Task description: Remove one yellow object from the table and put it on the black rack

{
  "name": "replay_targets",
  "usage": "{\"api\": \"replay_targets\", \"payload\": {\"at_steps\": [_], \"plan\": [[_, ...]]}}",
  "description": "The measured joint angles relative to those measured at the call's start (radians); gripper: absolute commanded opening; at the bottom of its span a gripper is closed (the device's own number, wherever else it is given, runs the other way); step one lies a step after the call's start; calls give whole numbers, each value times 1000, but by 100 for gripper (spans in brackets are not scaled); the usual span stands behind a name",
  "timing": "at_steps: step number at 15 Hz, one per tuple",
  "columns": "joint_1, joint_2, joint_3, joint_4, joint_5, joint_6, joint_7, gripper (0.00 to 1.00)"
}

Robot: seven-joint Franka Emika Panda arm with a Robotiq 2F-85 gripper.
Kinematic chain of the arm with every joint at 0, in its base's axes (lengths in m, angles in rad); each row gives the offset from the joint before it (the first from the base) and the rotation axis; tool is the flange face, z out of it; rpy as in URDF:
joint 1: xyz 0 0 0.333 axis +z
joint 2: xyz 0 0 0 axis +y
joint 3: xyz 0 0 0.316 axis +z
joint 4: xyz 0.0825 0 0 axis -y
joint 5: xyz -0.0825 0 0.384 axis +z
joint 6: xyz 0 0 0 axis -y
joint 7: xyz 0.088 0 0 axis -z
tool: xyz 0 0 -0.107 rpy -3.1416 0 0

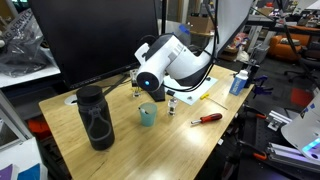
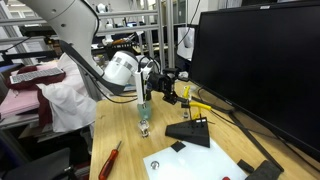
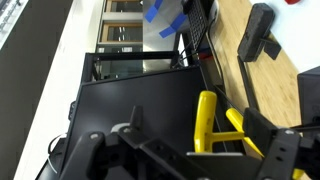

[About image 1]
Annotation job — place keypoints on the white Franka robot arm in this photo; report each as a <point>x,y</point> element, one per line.
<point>180,60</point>

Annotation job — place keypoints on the orange object under table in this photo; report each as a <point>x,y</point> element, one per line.
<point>38,128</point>

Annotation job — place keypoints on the small black square pad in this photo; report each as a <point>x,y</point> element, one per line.
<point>170,93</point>

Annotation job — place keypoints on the small clear glass bottle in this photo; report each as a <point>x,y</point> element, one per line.
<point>172,107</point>

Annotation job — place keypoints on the small white black-tipped pen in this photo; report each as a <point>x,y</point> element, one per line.
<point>143,110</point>

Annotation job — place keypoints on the teal plastic cup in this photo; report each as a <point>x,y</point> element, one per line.
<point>147,116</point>

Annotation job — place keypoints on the small silver metal knob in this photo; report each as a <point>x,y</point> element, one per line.
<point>189,98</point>

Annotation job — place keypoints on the white sheet mat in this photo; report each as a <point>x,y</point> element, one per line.
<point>196,93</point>

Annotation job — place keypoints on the black monitor stand leg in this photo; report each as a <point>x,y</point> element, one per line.
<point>115,85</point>

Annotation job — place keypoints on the white blue face shield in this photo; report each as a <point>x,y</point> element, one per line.
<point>184,29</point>

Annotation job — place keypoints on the black insulated water bottle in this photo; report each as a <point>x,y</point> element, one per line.
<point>96,123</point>

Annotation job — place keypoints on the white blue carton bottle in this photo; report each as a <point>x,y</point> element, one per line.
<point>238,83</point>

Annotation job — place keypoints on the brown cardboard box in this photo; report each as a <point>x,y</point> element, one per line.
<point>201,23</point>

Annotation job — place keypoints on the large black computer monitor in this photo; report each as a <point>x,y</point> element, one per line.
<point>90,36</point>

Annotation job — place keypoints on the black orange bar clamp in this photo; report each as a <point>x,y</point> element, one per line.
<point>255,151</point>
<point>256,113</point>

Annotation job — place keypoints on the blue spring clamp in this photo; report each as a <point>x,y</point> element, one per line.
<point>260,87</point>

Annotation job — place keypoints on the short aluminium extrusion piece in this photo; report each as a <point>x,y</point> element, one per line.
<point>278,119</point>

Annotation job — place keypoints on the orange sofa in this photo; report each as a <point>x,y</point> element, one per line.
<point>286,50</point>

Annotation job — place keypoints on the red box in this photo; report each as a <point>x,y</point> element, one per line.
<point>301,96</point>

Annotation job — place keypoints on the clear plastic bag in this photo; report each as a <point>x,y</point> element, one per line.
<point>23,46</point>

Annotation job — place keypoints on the white device with blue light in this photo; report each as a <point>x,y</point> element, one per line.
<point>300,130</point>

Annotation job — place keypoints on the black office chair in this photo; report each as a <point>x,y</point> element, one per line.
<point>306,63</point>

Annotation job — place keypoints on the blue purple books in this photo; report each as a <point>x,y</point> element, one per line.
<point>26,173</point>

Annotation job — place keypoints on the long aluminium extrusion rail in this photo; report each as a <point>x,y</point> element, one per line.
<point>290,158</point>

